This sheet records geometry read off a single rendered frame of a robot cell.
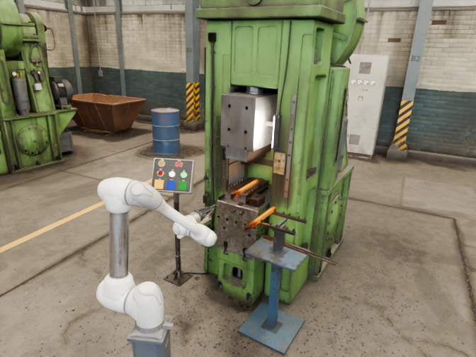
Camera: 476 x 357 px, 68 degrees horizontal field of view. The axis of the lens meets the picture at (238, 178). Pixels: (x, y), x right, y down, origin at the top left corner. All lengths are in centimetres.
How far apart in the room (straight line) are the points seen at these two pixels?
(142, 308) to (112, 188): 65
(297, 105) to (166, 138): 500
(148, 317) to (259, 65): 185
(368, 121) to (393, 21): 204
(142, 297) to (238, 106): 149
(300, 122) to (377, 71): 519
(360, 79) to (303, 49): 521
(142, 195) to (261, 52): 146
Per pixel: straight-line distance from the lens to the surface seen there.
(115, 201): 190
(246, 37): 279
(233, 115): 271
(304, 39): 260
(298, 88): 261
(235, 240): 297
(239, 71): 282
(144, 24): 1082
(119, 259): 204
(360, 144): 792
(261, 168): 324
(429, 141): 850
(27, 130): 700
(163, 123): 728
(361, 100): 778
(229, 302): 327
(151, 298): 200
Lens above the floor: 208
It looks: 20 degrees down
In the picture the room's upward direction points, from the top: 2 degrees clockwise
